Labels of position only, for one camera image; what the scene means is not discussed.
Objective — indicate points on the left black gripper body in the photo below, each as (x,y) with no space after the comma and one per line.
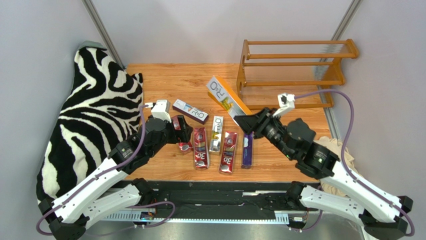
(172,136)

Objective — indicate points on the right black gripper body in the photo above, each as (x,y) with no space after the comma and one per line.
(260,120)

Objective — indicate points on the silver yellow R.O.C.S. toothpaste box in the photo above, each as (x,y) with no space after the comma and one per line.
(216,135)

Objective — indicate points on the orange white R.O.C.S. toothpaste box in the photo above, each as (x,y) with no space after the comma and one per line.
(222,93)

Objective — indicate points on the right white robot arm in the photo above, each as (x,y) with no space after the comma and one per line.
(381,214)

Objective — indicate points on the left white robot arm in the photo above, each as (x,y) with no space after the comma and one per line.
(69,216)

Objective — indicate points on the orange wooden shelf rack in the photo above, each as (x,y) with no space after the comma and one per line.
(293,64)

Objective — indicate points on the small red toothpaste box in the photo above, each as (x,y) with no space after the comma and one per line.
(183,132)

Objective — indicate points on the purple white R.O.C.S. toothpaste box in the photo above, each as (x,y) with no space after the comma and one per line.
(190,111)

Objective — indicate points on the red 3D toothpaste box right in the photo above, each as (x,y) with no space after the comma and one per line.
(228,152)

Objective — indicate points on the red 3d toothpaste box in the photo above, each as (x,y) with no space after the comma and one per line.
(200,148)
(228,152)

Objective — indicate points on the red 3D toothpaste box left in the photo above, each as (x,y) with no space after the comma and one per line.
(200,148)

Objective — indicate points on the zebra pattern cushion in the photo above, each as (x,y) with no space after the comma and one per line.
(102,110)

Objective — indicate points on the beige crumpled cloth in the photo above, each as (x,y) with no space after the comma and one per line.
(335,145)

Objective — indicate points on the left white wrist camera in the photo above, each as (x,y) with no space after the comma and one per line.
(161,110)

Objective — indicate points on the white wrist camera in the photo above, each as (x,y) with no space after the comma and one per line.
(161,110)
(286,103)

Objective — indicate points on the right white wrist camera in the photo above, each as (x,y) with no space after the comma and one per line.
(286,103)

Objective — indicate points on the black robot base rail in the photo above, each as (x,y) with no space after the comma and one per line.
(217,202)

